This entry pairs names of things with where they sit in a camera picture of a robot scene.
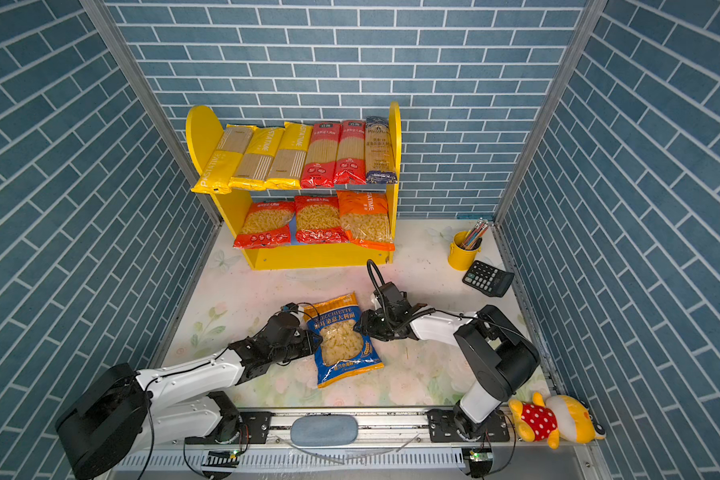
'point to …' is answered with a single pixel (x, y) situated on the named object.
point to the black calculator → (492, 280)
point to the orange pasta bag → (365, 216)
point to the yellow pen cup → (461, 259)
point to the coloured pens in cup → (473, 238)
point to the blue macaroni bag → (343, 353)
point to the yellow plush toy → (561, 416)
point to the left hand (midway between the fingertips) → (324, 342)
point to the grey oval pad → (324, 430)
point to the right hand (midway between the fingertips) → (355, 327)
